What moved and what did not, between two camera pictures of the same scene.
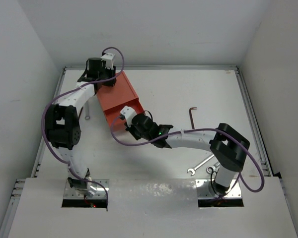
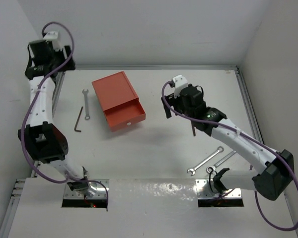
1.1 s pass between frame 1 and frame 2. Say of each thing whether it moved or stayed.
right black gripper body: moved
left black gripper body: moved
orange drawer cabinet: stayed
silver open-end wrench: stayed
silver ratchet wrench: stayed
